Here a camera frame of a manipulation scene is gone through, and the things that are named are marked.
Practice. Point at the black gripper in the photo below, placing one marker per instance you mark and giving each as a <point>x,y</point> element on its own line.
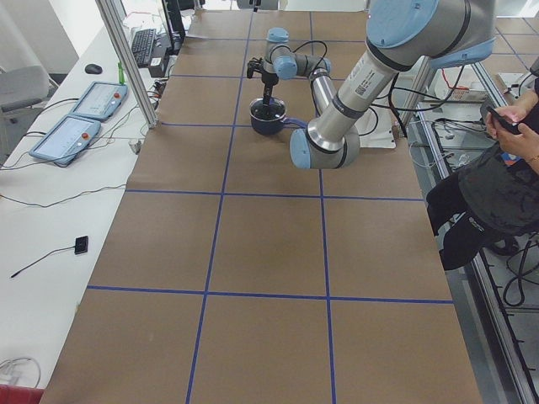
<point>267,79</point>

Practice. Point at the dark blue saucepan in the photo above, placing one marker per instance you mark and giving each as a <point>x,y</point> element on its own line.
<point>266,128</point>

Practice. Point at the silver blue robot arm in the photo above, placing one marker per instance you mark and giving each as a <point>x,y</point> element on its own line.
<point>398,33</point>

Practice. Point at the person's hand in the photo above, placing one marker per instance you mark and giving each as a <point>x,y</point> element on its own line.
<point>513,113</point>

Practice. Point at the black keyboard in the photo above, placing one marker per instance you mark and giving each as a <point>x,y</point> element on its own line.
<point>142,46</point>

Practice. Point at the upper blue teach pendant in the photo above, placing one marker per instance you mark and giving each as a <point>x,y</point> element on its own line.
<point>100,100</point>

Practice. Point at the blue teach pendant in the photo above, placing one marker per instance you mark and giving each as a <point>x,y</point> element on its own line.
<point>100,100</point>
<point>69,136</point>

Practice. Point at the black computer mouse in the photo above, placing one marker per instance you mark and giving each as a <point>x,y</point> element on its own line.
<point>93,69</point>

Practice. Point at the lower blue teach pendant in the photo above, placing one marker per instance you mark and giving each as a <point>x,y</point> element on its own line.
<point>69,136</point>

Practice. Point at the black smartphone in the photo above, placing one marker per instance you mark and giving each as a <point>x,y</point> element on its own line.
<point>511,127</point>

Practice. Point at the small black puck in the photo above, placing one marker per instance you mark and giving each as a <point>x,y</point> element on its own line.
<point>81,245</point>

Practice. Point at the seated person in black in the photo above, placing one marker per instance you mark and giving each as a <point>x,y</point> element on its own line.
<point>496,194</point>

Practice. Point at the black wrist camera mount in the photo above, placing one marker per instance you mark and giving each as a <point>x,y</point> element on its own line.
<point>255,65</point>

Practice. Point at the aluminium frame post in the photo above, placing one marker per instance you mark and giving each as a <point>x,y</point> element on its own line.
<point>113,23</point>

